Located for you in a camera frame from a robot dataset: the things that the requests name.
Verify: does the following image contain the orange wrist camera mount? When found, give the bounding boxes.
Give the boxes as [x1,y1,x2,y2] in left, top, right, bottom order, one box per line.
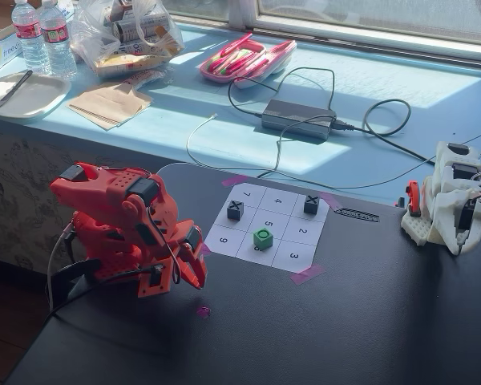
[137,256,172,298]

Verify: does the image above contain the black table clamp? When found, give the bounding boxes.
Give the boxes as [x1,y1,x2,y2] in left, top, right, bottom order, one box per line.
[50,258,103,308]

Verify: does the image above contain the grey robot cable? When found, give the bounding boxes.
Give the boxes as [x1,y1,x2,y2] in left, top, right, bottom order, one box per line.
[45,222,79,318]

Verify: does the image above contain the clear water bottle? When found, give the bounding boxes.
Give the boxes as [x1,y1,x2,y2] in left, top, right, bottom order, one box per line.
[10,0,52,76]
[37,0,78,80]

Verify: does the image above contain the white numbered grid paper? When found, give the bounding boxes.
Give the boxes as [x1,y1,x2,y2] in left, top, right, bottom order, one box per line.
[204,182,332,272]

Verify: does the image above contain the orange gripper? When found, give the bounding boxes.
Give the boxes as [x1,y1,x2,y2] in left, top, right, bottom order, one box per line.
[172,219,208,290]

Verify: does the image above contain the brown paper napkins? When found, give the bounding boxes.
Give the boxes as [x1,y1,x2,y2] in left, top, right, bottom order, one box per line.
[67,81,152,132]

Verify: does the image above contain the black plastic knife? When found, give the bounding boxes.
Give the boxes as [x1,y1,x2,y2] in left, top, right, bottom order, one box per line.
[0,70,34,111]

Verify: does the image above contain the black adapter output cable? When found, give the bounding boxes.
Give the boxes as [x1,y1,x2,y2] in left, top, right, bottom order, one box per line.
[256,99,438,189]

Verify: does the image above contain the pink marker pen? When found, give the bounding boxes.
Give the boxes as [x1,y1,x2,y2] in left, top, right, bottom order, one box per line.
[219,31,254,58]

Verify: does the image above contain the green cube with circle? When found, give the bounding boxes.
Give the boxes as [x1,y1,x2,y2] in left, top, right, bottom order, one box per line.
[252,227,274,249]

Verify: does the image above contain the clear plastic bag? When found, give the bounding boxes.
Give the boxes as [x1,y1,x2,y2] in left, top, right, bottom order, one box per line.
[69,0,185,80]

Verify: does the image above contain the white charging cable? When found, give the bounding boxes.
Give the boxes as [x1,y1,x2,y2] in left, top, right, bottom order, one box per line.
[156,114,284,180]

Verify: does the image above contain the black power adapter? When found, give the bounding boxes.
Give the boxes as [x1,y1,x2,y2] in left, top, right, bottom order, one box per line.
[261,99,338,140]

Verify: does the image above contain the window frame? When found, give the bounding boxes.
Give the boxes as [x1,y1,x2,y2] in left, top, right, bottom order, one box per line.
[160,0,481,69]

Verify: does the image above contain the yellow snack box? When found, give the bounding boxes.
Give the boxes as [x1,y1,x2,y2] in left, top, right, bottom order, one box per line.
[94,51,173,79]

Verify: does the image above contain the pink pencil case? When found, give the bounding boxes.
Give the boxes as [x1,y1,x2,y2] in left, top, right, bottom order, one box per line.
[199,38,298,90]

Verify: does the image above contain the black cube with X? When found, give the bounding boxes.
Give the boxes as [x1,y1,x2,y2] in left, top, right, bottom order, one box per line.
[303,194,321,215]
[226,199,245,221]

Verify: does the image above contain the black power cord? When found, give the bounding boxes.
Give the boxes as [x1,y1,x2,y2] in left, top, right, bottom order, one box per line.
[227,67,337,121]

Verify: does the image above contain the small snack packet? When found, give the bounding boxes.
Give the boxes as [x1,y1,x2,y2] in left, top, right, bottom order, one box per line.
[122,68,168,87]

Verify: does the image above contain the white foam plate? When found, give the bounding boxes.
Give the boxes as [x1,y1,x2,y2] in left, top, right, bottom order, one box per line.
[0,71,72,120]

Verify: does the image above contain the striped black-white strip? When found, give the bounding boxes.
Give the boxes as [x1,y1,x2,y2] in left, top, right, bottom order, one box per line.
[335,207,381,223]

